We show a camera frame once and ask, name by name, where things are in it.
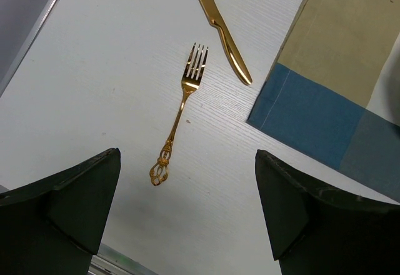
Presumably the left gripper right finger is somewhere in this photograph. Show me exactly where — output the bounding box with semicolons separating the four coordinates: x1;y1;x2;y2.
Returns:
255;150;399;274

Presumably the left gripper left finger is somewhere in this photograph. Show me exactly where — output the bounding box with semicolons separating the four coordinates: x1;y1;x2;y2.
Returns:
1;148;121;274

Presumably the blue and tan placemat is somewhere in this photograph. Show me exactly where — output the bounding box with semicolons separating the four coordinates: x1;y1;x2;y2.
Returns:
247;0;399;200

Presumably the patterned ceramic plate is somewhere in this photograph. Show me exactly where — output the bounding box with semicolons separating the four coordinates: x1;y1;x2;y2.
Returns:
384;36;399;126

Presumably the gold knife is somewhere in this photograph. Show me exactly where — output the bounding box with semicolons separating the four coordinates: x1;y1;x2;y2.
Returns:
199;0;253;86

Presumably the gold fork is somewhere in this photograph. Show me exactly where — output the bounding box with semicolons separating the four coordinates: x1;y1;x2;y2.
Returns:
149;43;209;186

